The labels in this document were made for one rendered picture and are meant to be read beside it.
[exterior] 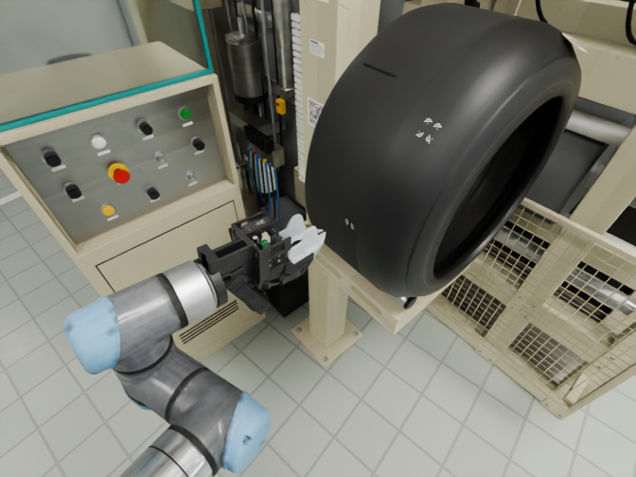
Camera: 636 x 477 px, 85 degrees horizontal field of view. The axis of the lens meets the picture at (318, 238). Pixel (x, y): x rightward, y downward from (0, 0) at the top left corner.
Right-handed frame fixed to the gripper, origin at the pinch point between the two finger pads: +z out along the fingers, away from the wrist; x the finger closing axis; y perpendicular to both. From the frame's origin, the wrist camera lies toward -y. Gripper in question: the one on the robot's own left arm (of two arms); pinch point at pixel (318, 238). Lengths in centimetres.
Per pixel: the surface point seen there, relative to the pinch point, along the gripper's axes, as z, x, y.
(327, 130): 10.3, 11.0, 12.4
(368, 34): 37, 28, 22
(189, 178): 5, 66, -25
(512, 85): 24.6, -10.6, 24.5
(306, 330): 42, 42, -117
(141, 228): -14, 63, -35
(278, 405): 10, 22, -122
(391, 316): 23.6, -6.8, -34.3
